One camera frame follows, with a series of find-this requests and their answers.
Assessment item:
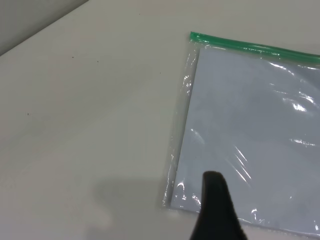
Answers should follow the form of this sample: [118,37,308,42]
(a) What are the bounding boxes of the white paper sheets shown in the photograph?
[170,46,320,236]

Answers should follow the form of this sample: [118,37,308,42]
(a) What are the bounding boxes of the clear zip bag green zipper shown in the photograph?
[161,31,320,237]

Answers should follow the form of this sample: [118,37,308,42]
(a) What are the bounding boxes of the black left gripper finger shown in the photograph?
[188,170,250,240]

